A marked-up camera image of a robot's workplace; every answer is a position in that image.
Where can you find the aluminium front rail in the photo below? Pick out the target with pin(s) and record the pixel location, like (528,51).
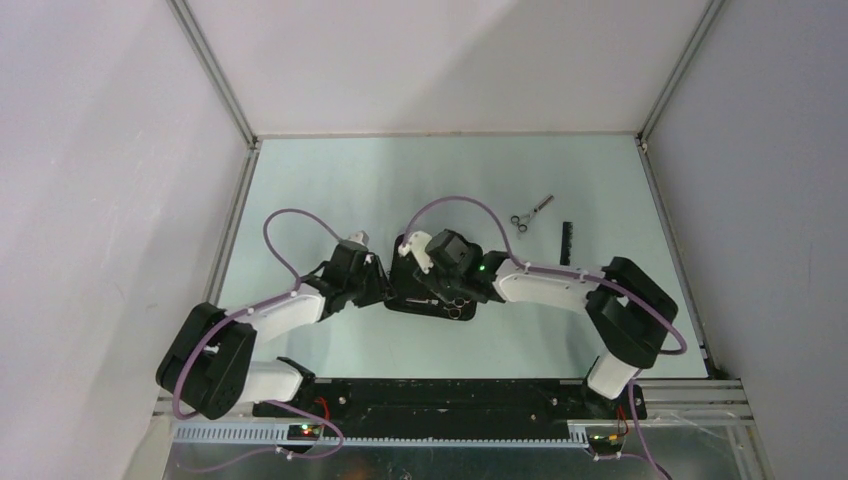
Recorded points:
(675,403)

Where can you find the controller board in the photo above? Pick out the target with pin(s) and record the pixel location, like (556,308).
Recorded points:
(607,442)
(303,432)

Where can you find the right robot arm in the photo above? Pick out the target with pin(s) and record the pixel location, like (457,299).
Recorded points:
(630,312)

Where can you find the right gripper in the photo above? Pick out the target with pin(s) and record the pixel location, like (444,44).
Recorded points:
(430,280)

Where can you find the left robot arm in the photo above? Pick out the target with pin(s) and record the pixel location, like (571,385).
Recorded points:
(210,365)

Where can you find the silver cutting scissors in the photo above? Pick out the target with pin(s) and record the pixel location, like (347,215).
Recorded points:
(453,309)

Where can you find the black comb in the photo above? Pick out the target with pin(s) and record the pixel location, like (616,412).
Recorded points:
(566,244)

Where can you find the aluminium corner frame post left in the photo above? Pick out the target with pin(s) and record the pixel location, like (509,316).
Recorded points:
(198,41)

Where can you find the silver thinning scissors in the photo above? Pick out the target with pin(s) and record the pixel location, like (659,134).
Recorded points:
(521,222)

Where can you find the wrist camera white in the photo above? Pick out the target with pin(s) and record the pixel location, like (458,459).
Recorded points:
(415,246)
(360,237)

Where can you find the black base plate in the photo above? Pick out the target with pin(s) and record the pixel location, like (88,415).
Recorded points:
(462,409)

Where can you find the aluminium corner frame post right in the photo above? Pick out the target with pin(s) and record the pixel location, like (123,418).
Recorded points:
(691,48)

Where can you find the aluminium corner frame post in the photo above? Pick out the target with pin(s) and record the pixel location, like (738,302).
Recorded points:
(691,48)
(198,41)

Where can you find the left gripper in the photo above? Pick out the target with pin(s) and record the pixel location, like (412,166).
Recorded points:
(381,288)

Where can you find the black zip tool case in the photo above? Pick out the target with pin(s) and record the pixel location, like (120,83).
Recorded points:
(401,276)

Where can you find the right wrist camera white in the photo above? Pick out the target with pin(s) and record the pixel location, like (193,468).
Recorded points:
(415,246)

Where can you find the right controller board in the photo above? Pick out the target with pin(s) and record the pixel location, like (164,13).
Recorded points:
(607,442)

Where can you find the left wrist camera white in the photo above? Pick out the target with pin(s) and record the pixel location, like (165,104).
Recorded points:
(360,237)

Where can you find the left controller board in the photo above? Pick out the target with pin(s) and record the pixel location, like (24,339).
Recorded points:
(303,432)

